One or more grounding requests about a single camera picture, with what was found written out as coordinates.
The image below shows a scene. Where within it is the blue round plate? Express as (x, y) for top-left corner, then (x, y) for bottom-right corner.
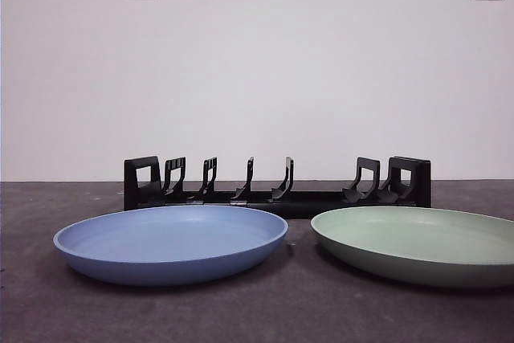
(51, 204), (289, 287)

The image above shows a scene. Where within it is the green round plate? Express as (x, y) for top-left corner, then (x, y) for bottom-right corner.
(310, 205), (514, 289)

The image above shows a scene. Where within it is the black plate rack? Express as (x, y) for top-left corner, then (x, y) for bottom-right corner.
(123, 155), (432, 222)

